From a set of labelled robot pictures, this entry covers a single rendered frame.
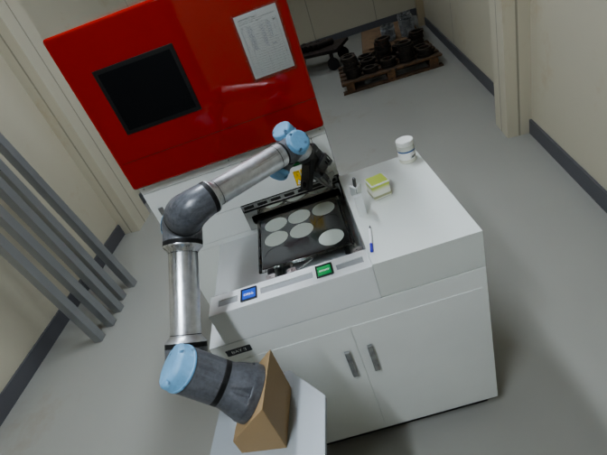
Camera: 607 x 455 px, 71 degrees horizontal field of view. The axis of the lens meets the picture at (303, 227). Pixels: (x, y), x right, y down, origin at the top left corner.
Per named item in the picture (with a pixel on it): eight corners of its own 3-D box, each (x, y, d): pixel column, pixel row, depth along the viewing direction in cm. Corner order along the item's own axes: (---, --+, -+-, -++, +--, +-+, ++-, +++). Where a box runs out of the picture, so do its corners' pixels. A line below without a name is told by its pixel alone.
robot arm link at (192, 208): (157, 197, 109) (298, 118, 130) (154, 208, 119) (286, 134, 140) (183, 234, 109) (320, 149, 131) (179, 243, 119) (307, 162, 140)
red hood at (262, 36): (164, 127, 236) (105, 13, 204) (304, 78, 230) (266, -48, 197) (133, 191, 173) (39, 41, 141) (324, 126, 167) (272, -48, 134)
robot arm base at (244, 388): (263, 402, 101) (224, 389, 98) (237, 436, 108) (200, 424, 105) (267, 353, 114) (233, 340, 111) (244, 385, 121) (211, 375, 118)
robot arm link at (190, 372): (211, 409, 101) (156, 391, 97) (203, 402, 113) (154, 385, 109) (231, 358, 105) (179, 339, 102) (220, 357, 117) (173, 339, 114)
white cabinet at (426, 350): (278, 355, 243) (219, 245, 198) (443, 305, 235) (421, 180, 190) (285, 469, 189) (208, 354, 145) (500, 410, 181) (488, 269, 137)
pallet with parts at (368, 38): (425, 43, 629) (422, 15, 608) (364, 62, 649) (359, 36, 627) (411, 26, 737) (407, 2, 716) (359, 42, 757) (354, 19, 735)
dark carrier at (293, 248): (261, 221, 188) (260, 220, 188) (335, 197, 186) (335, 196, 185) (263, 270, 160) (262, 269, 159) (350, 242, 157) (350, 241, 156)
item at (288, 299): (226, 324, 153) (210, 297, 145) (374, 279, 148) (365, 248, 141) (225, 345, 145) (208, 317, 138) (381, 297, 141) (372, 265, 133)
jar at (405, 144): (396, 159, 181) (393, 139, 176) (413, 153, 181) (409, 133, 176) (402, 166, 175) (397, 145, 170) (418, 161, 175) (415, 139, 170)
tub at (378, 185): (367, 193, 167) (363, 179, 163) (385, 186, 167) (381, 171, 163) (375, 202, 160) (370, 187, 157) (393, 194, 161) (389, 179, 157)
